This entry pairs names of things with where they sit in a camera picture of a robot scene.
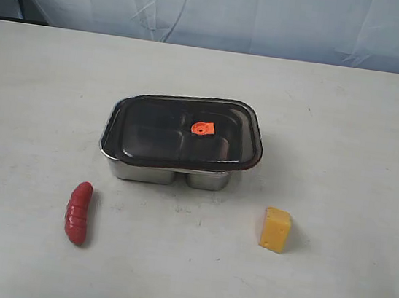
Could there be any dark transparent box lid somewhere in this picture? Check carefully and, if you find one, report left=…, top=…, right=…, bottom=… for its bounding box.
left=97, top=83, right=270, bottom=183

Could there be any stainless steel lunch box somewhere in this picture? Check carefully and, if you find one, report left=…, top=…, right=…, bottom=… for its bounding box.
left=95, top=85, right=269, bottom=197

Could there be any yellow toy cheese wedge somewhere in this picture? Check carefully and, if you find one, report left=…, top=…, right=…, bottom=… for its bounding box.
left=259, top=207, right=292, bottom=254

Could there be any white backdrop cloth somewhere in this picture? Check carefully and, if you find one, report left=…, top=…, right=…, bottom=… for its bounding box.
left=31, top=0, right=399, bottom=73

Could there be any red toy sausage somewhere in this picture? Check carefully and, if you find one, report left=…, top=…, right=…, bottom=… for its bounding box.
left=64, top=181, right=93, bottom=246

